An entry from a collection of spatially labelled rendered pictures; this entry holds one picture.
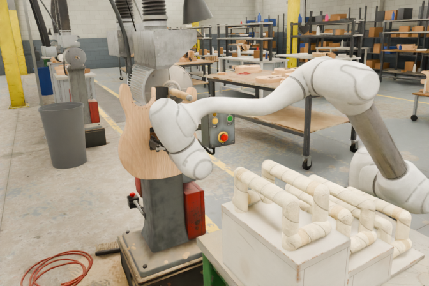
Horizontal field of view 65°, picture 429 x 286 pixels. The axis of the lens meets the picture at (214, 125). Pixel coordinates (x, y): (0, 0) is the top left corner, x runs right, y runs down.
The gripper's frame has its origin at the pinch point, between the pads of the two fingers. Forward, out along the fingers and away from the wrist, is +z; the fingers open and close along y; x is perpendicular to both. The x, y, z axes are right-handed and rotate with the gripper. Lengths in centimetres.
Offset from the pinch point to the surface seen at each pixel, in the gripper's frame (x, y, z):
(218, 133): -5.4, 37.7, 17.9
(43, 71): -32, -25, 867
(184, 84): 20.5, 18.6, 19.0
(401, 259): -13, 34, -88
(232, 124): -1.2, 45.6, 17.8
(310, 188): 11, 3, -86
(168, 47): 37.8, -0.4, -9.9
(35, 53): 23, -43, 432
